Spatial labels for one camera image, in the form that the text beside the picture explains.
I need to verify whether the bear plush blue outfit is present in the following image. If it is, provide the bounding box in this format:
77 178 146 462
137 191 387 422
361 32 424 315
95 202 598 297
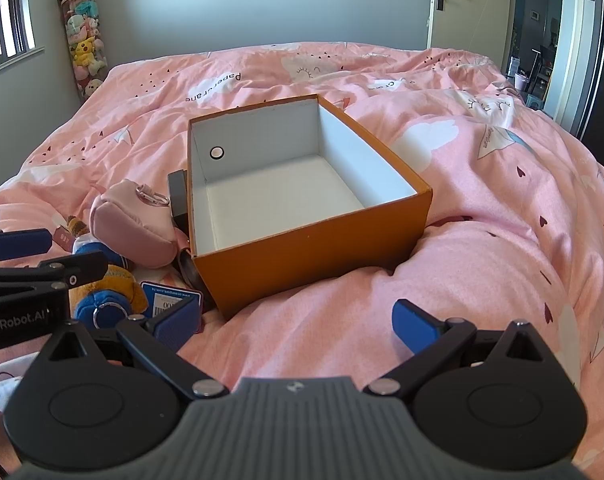
67 216 148 330

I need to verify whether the pink fabric pouch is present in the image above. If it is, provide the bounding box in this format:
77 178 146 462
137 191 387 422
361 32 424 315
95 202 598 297
89 179 178 269

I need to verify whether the white bedroom door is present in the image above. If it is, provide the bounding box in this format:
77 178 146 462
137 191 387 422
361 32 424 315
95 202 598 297
427 0 515 67

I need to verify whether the blue barcode tag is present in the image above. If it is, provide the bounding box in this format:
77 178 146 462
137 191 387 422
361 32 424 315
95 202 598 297
140 281 203 334

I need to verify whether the dark grey small box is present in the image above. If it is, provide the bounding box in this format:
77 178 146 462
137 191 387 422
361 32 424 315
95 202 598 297
168 169 188 220

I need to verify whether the pink patterned duvet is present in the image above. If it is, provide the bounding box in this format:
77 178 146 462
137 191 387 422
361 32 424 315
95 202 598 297
0 44 604 479

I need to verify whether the orange cardboard storage box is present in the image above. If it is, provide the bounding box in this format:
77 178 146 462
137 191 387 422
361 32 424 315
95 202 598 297
187 94 433 318

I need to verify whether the clear plush toy tube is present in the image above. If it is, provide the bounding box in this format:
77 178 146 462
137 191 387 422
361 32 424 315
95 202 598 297
60 0 109 101

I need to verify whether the sliding door frame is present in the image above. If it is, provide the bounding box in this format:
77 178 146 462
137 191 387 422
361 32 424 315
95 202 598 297
545 0 604 139

